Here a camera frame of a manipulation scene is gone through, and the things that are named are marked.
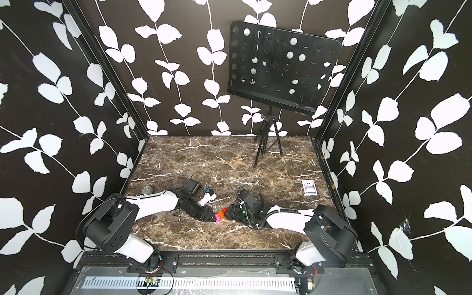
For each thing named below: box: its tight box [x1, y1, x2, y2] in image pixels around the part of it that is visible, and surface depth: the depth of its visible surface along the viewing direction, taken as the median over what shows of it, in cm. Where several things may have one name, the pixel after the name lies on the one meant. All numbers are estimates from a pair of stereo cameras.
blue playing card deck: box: [301, 179, 318, 197], surface depth 97 cm
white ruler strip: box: [84, 275, 298, 292], surface depth 71 cm
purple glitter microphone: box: [141, 185, 154, 195], surface depth 94 cm
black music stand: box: [226, 20, 342, 168], surface depth 67 cm
